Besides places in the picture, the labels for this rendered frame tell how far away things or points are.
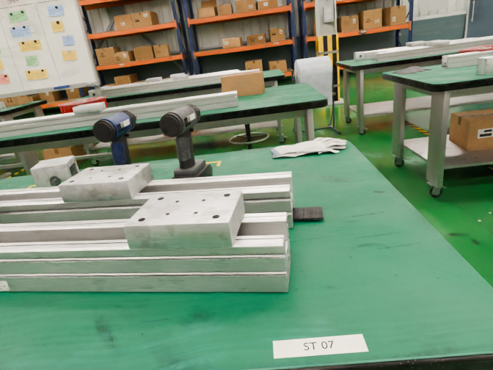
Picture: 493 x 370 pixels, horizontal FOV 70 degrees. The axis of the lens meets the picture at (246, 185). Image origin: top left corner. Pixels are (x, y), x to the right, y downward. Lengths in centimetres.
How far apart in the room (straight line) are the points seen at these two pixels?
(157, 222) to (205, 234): 7
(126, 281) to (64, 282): 11
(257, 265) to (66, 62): 348
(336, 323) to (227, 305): 16
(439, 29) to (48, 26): 1046
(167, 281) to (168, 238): 8
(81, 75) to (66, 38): 33
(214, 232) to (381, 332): 25
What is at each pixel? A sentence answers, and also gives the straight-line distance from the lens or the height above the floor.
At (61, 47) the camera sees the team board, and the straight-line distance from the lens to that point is 386.
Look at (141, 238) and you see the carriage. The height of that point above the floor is 88.
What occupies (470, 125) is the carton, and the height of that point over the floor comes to 41.
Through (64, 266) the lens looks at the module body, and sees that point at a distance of 65.
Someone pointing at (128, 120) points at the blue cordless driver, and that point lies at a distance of 102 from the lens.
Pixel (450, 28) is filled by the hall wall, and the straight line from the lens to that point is 1241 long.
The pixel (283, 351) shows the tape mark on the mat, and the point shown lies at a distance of 47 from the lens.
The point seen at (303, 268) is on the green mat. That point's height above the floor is 78.
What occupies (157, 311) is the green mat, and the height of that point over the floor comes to 78.
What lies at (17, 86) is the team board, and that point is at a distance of 413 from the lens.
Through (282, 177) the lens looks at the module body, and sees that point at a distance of 73.
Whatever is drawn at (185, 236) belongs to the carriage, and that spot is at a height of 89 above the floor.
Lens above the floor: 112
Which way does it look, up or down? 22 degrees down
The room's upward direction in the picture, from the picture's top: 8 degrees counter-clockwise
